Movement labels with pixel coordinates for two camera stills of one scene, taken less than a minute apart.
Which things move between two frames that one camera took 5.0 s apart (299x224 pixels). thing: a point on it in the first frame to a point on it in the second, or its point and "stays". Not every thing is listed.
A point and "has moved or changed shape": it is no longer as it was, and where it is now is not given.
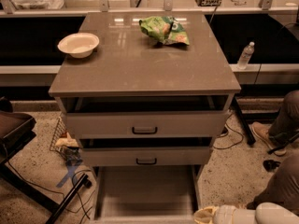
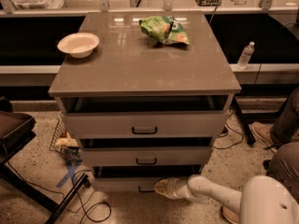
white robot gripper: [230, 215] to [177, 188]
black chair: [16, 130] stays
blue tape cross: [70, 175] stays
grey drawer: [147, 117] stays
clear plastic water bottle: [246, 56] stays
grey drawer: [146, 194] has moved or changed shape
